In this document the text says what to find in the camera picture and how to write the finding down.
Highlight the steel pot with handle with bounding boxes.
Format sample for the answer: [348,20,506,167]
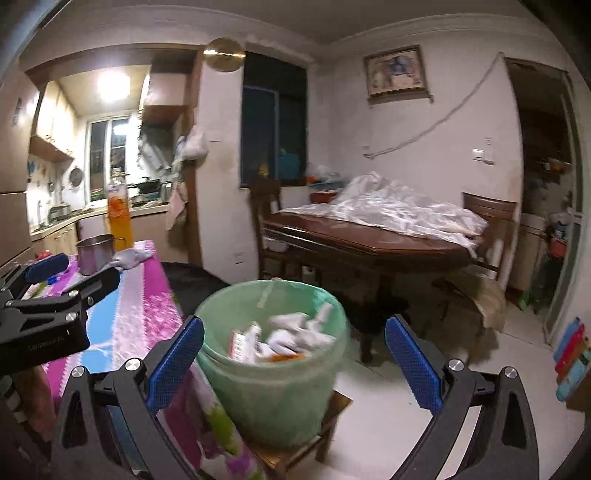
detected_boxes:
[76,233,122,276]

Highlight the framed elephant picture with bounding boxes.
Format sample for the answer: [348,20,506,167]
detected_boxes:
[363,45,434,104]

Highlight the wooden chair by window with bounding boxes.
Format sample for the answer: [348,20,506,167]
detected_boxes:
[248,177,306,282]

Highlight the black wok on stove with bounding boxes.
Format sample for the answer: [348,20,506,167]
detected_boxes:
[130,179,160,195]

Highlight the kitchen base cabinets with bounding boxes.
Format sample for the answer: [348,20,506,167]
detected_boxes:
[31,205,188,263]

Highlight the grey refrigerator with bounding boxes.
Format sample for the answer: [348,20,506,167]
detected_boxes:
[0,66,39,265]

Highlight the hanging white plastic bag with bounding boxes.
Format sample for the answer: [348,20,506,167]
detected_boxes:
[175,125,209,161]

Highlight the range hood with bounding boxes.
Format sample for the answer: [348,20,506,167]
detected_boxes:
[138,127,174,176]

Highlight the orange juice bottle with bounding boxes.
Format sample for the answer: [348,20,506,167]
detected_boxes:
[106,167,134,251]

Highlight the kitchen window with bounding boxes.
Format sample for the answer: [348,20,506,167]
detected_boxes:
[87,117,130,202]

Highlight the floral purple tablecloth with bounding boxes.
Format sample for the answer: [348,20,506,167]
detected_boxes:
[43,240,266,479]

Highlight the wooden chair at right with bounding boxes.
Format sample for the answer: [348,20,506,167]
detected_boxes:
[443,191,518,333]

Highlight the white plastic sheet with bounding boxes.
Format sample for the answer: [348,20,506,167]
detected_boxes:
[283,172,488,255]

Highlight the round gold wall clock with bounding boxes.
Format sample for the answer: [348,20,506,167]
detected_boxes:
[204,37,245,73]

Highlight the white work glove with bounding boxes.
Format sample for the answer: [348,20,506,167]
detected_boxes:
[266,303,335,356]

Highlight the small wooden stool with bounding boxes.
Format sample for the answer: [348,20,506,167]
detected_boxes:
[246,390,353,479]

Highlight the dark room window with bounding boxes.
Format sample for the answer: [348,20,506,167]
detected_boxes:
[239,52,308,188]

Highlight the dark wooden dining table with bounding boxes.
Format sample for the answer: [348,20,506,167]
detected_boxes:
[262,212,472,364]

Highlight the green plastic trash bin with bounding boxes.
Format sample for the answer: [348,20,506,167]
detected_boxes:
[197,280,349,447]

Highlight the white red medicine box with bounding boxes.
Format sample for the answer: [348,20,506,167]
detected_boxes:
[228,322,263,364]

